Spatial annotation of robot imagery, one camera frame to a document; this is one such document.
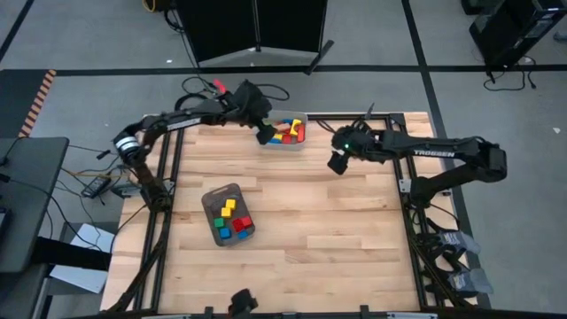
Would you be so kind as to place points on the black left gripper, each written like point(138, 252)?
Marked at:
point(252, 104)

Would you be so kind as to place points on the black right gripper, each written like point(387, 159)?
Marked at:
point(340, 163)

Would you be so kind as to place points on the pink long block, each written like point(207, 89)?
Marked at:
point(281, 126)

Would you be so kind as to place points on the yellow long block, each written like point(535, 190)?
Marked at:
point(278, 136)

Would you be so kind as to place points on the yellow cube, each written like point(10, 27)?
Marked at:
point(230, 204)
point(226, 212)

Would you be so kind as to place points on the red cube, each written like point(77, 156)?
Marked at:
point(247, 220)

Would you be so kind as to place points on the red studded block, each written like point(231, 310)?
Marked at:
point(238, 225)

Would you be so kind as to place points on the blue cube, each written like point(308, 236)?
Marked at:
point(225, 232)
point(243, 235)

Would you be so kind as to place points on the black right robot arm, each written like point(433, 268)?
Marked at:
point(434, 150)

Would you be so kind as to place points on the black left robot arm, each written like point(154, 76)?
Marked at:
point(186, 120)

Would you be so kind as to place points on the red tab on left gripper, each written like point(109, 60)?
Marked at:
point(219, 85)

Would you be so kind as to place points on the clear plastic bin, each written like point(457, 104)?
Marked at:
point(292, 147)

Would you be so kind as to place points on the black divider screen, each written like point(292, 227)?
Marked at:
point(221, 26)

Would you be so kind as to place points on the dark grey plastic bin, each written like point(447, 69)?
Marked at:
point(212, 208)

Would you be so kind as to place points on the grey controller box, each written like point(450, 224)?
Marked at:
point(127, 190)

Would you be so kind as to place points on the black rounded object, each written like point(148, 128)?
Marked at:
point(242, 304)

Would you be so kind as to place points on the black power adapter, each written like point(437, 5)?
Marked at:
point(95, 186)

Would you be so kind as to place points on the black equipment cart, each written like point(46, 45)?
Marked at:
point(509, 26)

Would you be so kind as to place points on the black mat with striped edge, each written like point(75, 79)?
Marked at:
point(17, 97)

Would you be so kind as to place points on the black side desk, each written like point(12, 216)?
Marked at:
point(31, 199)

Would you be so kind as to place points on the white sheet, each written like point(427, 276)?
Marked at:
point(84, 277)

